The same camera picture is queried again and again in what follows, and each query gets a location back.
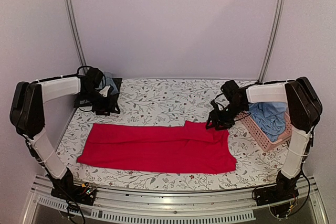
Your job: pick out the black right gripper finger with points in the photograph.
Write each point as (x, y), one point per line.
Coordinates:
(212, 121)
(224, 126)

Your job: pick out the folded black striped garment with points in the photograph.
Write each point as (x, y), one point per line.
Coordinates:
(80, 100)

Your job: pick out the aluminium front rail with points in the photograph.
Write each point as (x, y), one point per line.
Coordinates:
(123, 205)

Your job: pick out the aluminium frame post left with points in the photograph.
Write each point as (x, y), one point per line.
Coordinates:
(74, 31)

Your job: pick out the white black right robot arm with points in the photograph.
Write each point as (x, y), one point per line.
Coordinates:
(304, 108)

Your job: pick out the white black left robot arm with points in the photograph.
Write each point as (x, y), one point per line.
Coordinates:
(89, 85)

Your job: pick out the folded light blue jeans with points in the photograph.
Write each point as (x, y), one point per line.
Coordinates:
(108, 81)

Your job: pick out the aluminium frame post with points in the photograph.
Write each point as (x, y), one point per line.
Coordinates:
(74, 31)
(272, 39)

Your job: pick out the light blue crumpled shirt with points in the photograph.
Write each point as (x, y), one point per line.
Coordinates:
(269, 116)

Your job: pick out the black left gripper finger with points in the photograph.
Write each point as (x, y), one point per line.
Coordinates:
(102, 112)
(113, 106)

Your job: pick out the pink perforated plastic basket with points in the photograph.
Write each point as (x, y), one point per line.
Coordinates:
(258, 134)

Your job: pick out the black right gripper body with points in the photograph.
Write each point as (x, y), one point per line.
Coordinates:
(230, 113)

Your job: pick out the aluminium frame post right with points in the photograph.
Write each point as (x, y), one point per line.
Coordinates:
(272, 39)

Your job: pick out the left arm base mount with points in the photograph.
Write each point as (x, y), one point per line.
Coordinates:
(76, 193)

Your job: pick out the red t-shirt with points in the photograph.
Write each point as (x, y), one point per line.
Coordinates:
(187, 149)

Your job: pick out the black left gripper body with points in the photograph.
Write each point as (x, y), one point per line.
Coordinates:
(98, 103)

